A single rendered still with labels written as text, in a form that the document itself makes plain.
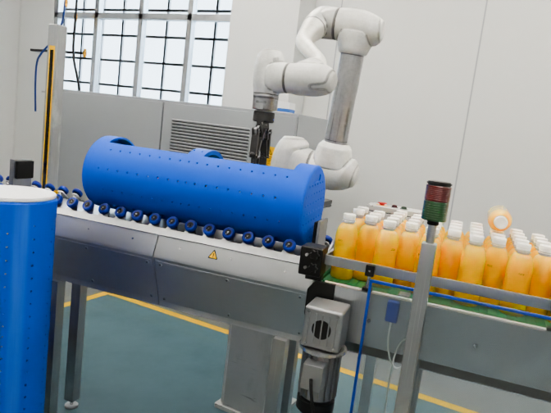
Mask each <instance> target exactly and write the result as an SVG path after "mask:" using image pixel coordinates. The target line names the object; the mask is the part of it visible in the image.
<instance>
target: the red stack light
mask: <svg viewBox="0 0 551 413"><path fill-rule="evenodd" d="M451 192H452V187H441V186H435V185H430V184H426V191H425V196H424V199H426V200H428V201H432V202H443V203H449V202H450V201H449V200H450V197H451Z"/></svg>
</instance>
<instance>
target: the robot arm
mask: <svg viewBox="0 0 551 413"><path fill-rule="evenodd" d="M384 33H385V22H384V20H382V19H381V18H380V17H378V16H377V15H375V14H373V13H371V12H369V11H365V10H361V9H357V8H350V7H330V6H320V7H317V8H316V9H314V10H313V11H311V12H310V13H309V14H308V15H307V17H306V18H305V20H304V21H303V23H302V25H301V28H300V30H299V32H298V34H297V36H296V40H295V43H296V46H297V49H298V50H299V51H300V52H301V53H302V54H303V55H304V56H305V57H306V58H307V59H306V60H302V61H298V63H286V62H285V58H284V56H283V54H282V52H281V51H280V50H278V49H273V48H266V49H262V50H261V51H260V52H259V53H258V55H257V59H256V62H255V66H254V71H253V105H252V109H256V110H255V111H253V121H256V122H257V124H256V128H254V127H252V138H251V144H250V150H249V157H251V163H252V164H258V165H264V166H266V159H267V158H269V156H270V145H271V132H272V129H269V123H274V119H275V113H273V111H277V107H278V100H279V94H280V93H290V94H294V95H298V96H306V97H320V96H325V95H327V94H329V93H332V91H333V90H334V91H333V95H332V100H331V104H330V113H329V118H328V122H327V127H326V136H325V139H324V140H322V141H321V142H319V143H318V145H317V148H316V151H313V150H312V149H310V148H309V143H308V142H307V140H305V139H304V138H302V137H295V136H284V137H283V138H282V139H281V140H280V141H279V142H278V143H277V145H276V147H275V150H274V152H273V155H272V158H271V165H270V166H274V167H280V168H285V169H291V170H294V169H295V167H296V166H297V165H298V164H300V163H305V164H311V165H317V166H320V167H321V168H322V169H323V172H324V175H325V182H326V189H328V190H345V189H347V188H352V187H353V186H354V185H355V183H356V182H357V177H358V175H359V166H358V163H357V161H356V160H355V159H352V149H351V147H350V146H349V144H347V142H348V134H349V130H350V125H351V121H352V117H353V109H354V104H355V100H356V96H357V90H358V85H359V80H360V76H361V72H362V64H363V60H364V59H363V58H364V56H366V55H367V54H368V53H369V51H370V49H371V47H375V46H377V45H378V44H379V43H380V42H381V41H382V39H383V38H384ZM319 39H331V40H337V42H338V49H339V52H340V55H339V64H338V69H337V73H335V70H334V69H332V68H331V67H329V66H328V65H327V64H326V58H325V56H324V55H323V53H322V52H321V51H320V50H319V49H318V47H317V46H316V45H315V44H314V42H316V41H317V40H319ZM259 153H260V157H259Z"/></svg>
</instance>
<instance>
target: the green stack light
mask: <svg viewBox="0 0 551 413"><path fill-rule="evenodd" d="M448 212H449V203H443V202H432V201H428V200H426V199H424V201H423V206H422V212H421V218H422V219H423V220H429V221H434V222H442V223H444V222H446V221H447V216H448Z"/></svg>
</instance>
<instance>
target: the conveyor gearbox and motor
mask: <svg viewBox="0 0 551 413"><path fill-rule="evenodd" d="M350 311H351V305H350V304H348V303H343V302H337V301H333V300H330V299H325V298H322V297H315V298H314V299H313V300H312V301H311V302H310V303H308V304H307V305H306V309H305V315H304V322H303V332H302V338H301V339H300V341H299V346H300V347H301V348H302V350H303V353H302V360H301V365H300V371H299V378H298V395H297V401H296V407H297V408H298V409H299V410H300V411H301V412H302V413H332V412H333V410H334V404H335V397H336V393H337V387H338V382H339V371H340V365H341V360H342V356H344V355H345V354H346V353H347V347H346V346H345V344H344V343H345V342H346V338H347V332H348V322H349V316H350Z"/></svg>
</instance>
